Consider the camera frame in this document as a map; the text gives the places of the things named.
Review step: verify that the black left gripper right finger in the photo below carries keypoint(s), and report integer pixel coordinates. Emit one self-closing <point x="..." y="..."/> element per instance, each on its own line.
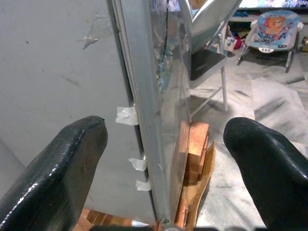
<point x="269" y="168"/>

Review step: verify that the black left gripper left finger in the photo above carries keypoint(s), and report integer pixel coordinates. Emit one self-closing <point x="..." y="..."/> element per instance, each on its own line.
<point x="57" y="178"/>

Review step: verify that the grey floor cover sheet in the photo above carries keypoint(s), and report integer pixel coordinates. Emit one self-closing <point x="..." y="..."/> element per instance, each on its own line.
<point x="255" y="134"/>

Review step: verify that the brown cardboard piece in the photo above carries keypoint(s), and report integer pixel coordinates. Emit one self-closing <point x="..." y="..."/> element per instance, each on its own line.
<point x="199" y="187"/>

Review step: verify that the orange brick stack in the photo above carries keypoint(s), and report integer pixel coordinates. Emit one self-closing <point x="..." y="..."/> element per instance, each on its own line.
<point x="193" y="154"/>

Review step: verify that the white tape piece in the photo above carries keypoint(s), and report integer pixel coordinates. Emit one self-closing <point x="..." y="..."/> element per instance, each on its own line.
<point x="143" y="185"/>
<point x="126" y="116"/>
<point x="138" y="164"/>

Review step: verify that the grey metal folding chair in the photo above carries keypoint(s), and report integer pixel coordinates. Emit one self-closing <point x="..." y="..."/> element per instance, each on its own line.
<point x="211" y="62"/>

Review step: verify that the colourful baby bouncer seat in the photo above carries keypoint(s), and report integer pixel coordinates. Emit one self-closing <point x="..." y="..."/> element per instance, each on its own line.
<point x="273" y="36"/>

